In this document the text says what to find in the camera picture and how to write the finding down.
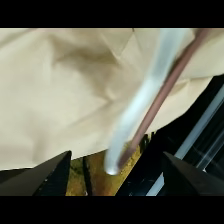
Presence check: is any beige shirt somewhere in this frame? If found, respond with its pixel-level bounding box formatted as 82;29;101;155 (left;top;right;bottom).
0;28;224;172

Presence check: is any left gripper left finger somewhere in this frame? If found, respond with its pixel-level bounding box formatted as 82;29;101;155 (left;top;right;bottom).
0;150;73;197

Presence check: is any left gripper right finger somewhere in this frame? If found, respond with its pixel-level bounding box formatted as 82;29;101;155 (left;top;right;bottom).
157;152;224;197

